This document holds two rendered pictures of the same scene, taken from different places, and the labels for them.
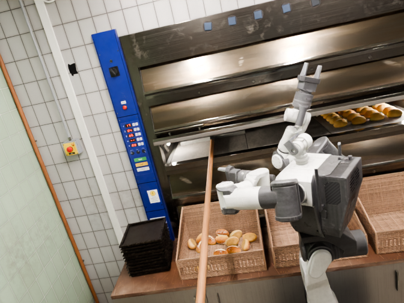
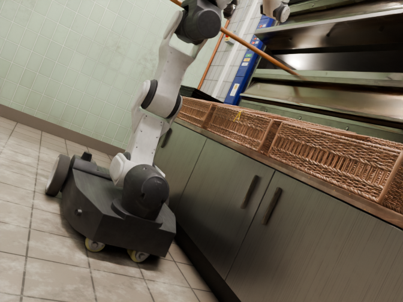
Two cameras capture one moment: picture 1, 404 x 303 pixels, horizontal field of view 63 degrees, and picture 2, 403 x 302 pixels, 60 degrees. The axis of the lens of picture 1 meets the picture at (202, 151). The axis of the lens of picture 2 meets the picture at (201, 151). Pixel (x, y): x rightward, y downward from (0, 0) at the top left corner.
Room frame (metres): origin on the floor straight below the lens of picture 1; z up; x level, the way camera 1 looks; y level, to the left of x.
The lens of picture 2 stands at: (0.59, -1.89, 0.57)
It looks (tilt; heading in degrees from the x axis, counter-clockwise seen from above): 3 degrees down; 56
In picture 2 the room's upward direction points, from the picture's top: 24 degrees clockwise
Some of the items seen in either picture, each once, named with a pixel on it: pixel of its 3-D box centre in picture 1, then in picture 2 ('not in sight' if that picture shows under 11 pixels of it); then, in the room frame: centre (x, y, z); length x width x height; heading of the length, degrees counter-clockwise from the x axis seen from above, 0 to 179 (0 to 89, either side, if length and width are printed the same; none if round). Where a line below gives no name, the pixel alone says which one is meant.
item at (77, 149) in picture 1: (72, 147); (231, 38); (2.28, 0.89, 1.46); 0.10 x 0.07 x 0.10; 82
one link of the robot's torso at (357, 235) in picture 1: (331, 240); (198, 20); (1.26, -0.49, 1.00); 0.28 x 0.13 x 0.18; 82
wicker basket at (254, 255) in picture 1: (220, 235); (223, 115); (1.93, 0.01, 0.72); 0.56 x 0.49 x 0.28; 81
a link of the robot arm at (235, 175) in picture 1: (238, 178); (229, 3); (1.55, -0.15, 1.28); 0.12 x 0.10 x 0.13; 47
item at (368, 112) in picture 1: (353, 109); not in sight; (2.48, -1.24, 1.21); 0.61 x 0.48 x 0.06; 172
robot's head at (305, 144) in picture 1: (300, 146); not in sight; (1.28, -0.41, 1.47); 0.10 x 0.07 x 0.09; 137
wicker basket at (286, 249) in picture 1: (309, 222); (275, 131); (1.85, -0.59, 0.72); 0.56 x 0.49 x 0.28; 81
